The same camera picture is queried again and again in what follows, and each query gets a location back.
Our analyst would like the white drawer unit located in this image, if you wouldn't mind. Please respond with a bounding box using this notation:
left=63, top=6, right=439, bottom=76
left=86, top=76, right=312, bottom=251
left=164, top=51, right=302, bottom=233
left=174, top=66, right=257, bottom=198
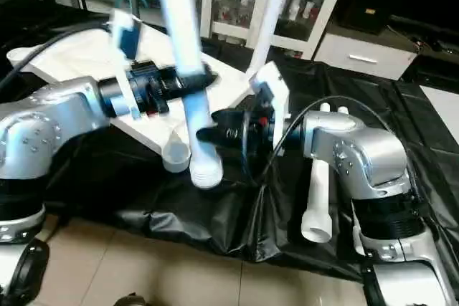
left=314, top=32, right=420, bottom=82

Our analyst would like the white flat board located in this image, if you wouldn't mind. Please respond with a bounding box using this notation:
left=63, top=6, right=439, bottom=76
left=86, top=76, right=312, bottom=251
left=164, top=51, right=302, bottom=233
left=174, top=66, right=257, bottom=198
left=422, top=85, right=459, bottom=125

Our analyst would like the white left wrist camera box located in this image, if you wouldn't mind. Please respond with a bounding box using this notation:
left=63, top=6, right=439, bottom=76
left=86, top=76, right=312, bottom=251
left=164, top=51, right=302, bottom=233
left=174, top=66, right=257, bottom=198
left=108, top=11, right=146, bottom=63

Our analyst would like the dark low sideboard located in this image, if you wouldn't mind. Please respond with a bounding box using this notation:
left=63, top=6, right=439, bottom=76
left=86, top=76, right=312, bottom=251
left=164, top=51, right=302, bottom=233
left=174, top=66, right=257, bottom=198
left=391, top=18, right=459, bottom=93

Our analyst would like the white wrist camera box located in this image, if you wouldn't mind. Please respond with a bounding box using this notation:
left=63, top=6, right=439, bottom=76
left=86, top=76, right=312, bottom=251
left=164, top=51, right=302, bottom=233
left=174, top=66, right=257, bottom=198
left=250, top=62, right=292, bottom=143
left=108, top=11, right=146, bottom=63

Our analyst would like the black work mat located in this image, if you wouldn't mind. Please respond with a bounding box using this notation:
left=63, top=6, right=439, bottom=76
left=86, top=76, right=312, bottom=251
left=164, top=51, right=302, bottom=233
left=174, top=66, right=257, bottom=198
left=0, top=0, right=459, bottom=282

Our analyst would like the white plastic table top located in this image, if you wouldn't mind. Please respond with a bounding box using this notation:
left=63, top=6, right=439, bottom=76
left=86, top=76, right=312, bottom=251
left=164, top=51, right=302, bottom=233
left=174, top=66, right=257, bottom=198
left=6, top=11, right=253, bottom=173

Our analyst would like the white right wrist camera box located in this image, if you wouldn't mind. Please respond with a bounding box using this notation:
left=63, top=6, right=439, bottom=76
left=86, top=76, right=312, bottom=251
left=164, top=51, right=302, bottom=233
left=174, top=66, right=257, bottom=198
left=250, top=62, right=292, bottom=143

